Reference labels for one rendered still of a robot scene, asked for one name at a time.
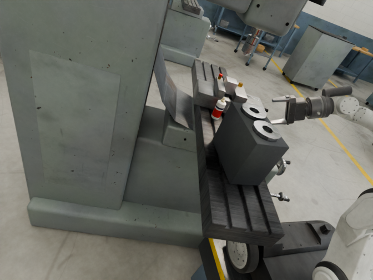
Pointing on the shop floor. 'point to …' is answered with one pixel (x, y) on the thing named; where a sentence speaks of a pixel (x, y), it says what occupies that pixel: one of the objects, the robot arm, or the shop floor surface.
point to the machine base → (120, 221)
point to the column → (79, 91)
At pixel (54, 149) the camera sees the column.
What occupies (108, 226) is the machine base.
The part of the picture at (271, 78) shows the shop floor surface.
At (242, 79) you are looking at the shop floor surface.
